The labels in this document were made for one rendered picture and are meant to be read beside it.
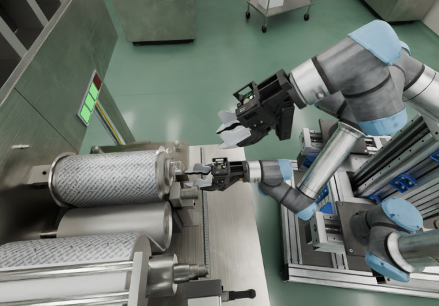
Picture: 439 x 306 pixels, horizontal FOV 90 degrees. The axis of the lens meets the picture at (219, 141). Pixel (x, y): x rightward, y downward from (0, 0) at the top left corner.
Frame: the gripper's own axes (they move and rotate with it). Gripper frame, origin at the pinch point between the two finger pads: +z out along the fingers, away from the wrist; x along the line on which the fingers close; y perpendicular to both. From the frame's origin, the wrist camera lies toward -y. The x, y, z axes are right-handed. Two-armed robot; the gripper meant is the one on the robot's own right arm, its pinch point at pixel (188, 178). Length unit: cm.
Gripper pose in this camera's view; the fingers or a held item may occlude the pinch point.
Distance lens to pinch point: 78.5
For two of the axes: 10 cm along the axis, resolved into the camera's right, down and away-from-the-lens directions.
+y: 0.0, -5.7, -8.2
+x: 0.8, 8.2, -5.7
